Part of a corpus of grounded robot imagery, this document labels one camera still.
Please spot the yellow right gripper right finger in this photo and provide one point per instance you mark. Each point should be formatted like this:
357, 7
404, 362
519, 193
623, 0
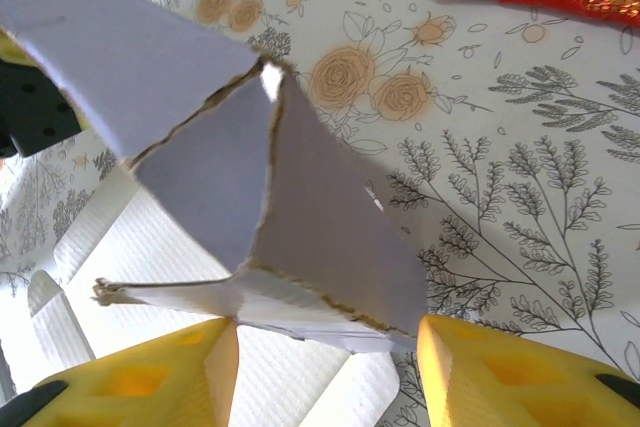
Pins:
500, 382

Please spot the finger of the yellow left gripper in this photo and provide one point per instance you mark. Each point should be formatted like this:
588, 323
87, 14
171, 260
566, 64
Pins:
10, 51
83, 122

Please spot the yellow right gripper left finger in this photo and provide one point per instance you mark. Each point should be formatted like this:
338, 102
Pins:
125, 387

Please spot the lavender paper box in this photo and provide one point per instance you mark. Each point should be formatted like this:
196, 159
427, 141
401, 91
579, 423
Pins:
200, 172

